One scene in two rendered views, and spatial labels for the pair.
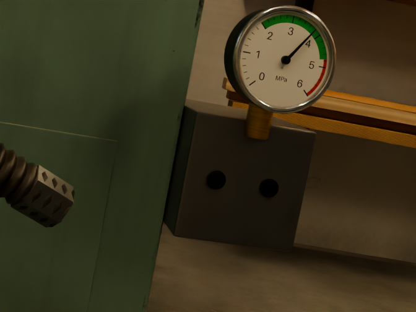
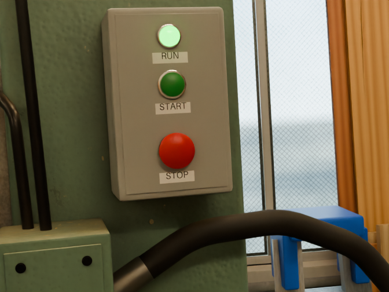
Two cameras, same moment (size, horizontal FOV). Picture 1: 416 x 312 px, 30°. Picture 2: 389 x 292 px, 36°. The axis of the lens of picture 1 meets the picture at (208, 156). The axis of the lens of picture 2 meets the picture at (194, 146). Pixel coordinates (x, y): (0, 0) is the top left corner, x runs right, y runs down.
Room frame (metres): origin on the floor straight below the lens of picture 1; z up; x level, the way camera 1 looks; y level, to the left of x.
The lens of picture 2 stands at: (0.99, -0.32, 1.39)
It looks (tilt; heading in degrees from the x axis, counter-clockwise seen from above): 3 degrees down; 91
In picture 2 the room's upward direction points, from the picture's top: 3 degrees counter-clockwise
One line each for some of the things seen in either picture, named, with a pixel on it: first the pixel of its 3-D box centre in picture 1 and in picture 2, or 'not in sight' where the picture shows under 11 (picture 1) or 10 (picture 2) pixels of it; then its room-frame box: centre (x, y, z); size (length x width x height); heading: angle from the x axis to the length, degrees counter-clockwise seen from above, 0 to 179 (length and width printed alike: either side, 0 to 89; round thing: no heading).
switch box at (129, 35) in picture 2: not in sight; (165, 103); (0.96, 0.21, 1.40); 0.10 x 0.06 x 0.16; 14
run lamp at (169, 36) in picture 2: not in sight; (169, 36); (0.97, 0.18, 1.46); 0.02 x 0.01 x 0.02; 14
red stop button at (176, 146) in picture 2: not in sight; (176, 150); (0.97, 0.18, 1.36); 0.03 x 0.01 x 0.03; 14
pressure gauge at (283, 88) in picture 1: (273, 73); not in sight; (0.47, -0.03, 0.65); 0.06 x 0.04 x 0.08; 104
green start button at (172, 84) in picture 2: not in sight; (172, 84); (0.97, 0.18, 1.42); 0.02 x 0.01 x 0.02; 14
